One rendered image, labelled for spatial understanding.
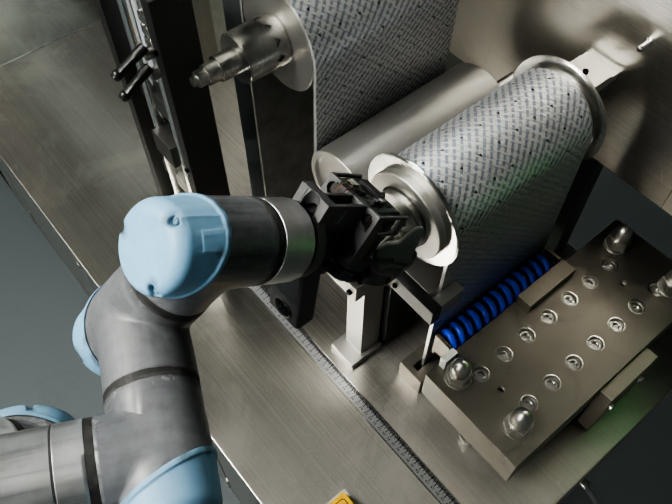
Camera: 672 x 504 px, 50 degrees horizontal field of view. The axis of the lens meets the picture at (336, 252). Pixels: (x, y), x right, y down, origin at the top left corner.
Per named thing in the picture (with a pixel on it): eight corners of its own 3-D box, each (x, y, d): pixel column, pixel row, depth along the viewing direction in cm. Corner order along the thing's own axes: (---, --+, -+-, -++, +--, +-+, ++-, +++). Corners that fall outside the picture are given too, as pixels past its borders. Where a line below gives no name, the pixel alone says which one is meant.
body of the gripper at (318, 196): (414, 219, 69) (342, 221, 60) (369, 285, 73) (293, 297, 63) (363, 172, 73) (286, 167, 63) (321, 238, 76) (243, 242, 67)
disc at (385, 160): (365, 211, 91) (369, 129, 79) (368, 209, 91) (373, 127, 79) (448, 288, 85) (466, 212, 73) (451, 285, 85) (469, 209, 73)
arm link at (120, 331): (72, 419, 57) (143, 350, 51) (61, 301, 63) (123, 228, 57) (159, 423, 62) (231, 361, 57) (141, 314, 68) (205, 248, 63)
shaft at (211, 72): (186, 85, 83) (181, 64, 81) (229, 62, 86) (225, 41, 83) (202, 100, 82) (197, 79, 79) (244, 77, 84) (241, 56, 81)
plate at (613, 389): (576, 420, 103) (599, 390, 94) (620, 379, 107) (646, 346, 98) (590, 433, 102) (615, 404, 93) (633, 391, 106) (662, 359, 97)
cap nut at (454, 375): (438, 375, 94) (442, 361, 91) (457, 359, 96) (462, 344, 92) (457, 395, 93) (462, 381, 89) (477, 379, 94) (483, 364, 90)
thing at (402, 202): (394, 186, 77) (430, 244, 78) (407, 177, 78) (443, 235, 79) (366, 198, 84) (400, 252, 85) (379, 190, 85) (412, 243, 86)
